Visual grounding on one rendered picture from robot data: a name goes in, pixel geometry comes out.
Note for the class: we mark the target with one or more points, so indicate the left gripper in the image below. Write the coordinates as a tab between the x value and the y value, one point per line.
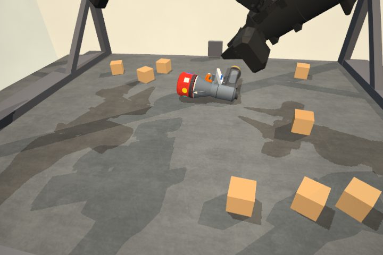
249	43

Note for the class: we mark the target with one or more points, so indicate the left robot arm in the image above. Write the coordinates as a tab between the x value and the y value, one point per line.
308	8

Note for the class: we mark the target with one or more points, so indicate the orange cube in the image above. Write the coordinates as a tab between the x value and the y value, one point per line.
241	196
163	66
145	74
310	198
117	67
302	70
358	199
302	122

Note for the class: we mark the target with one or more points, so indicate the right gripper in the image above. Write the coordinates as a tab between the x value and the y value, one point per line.
99	4

